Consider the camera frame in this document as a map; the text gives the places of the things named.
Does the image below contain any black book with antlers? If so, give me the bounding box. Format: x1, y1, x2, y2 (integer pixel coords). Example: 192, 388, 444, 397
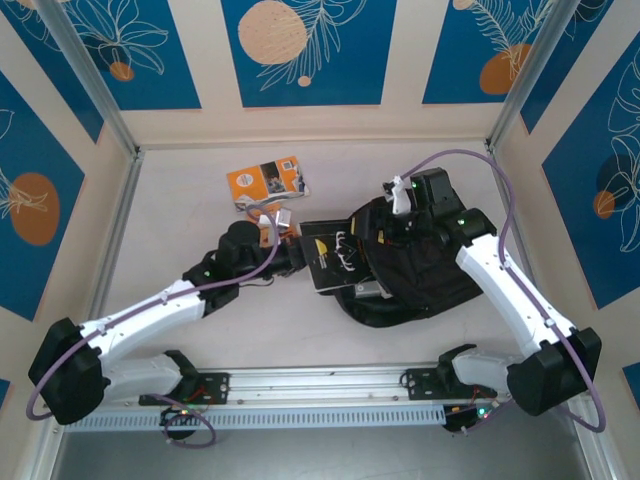
298, 217, 375, 297

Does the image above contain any black backpack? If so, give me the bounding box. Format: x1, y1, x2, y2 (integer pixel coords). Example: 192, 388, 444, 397
332, 194, 485, 330

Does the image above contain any orange torn travel book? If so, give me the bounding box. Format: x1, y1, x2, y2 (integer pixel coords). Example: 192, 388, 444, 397
226, 155, 311, 214

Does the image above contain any left controller board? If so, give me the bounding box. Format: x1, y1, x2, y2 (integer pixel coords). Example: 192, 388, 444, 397
159, 405, 202, 427

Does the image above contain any controller board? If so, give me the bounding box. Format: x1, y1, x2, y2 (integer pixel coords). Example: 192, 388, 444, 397
443, 402, 496, 435
159, 405, 202, 427

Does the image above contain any right controller board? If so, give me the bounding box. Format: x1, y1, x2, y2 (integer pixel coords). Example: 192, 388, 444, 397
443, 402, 496, 435

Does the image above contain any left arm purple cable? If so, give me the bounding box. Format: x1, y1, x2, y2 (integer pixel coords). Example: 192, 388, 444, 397
27, 203, 281, 447

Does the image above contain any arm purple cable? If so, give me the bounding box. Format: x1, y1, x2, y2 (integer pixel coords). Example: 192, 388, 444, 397
397, 149, 607, 434
27, 203, 281, 447

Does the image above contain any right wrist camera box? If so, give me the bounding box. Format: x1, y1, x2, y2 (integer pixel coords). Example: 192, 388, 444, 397
413, 168, 457, 212

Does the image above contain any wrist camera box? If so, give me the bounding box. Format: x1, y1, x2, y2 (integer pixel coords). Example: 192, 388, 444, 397
413, 168, 457, 212
288, 234, 307, 271

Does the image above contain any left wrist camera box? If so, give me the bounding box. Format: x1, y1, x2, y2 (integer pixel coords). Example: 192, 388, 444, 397
288, 234, 307, 271

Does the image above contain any right aluminium side rail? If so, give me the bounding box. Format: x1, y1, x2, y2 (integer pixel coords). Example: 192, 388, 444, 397
487, 142, 554, 351

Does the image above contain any aluminium side rail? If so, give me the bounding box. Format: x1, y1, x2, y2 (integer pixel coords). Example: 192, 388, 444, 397
74, 147, 146, 374
487, 142, 554, 351

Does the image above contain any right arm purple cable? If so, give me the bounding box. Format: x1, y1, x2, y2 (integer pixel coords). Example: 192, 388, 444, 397
397, 149, 607, 434

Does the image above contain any left aluminium side rail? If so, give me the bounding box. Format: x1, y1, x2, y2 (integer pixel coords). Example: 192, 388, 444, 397
74, 147, 146, 374

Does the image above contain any left black mount plate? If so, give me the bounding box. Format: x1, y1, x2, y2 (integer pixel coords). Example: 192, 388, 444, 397
138, 370, 231, 406

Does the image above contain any black mount plate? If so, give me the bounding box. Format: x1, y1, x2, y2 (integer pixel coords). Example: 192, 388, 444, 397
405, 367, 496, 401
138, 370, 231, 406

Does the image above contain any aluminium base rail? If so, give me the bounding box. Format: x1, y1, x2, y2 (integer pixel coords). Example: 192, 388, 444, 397
107, 362, 586, 412

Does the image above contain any right black mount plate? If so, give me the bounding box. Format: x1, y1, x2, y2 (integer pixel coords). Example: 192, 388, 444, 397
405, 367, 496, 401

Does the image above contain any white slotted cable duct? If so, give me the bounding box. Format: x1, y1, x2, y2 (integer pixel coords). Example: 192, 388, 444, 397
64, 405, 447, 433

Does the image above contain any right aluminium upright post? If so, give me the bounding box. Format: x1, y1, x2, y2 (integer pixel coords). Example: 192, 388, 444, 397
486, 0, 587, 154

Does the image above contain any aluminium upright post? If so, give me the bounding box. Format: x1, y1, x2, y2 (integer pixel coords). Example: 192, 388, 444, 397
37, 0, 141, 159
486, 0, 587, 154

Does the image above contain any left aluminium upright post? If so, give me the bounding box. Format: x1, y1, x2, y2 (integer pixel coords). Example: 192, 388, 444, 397
37, 0, 141, 159

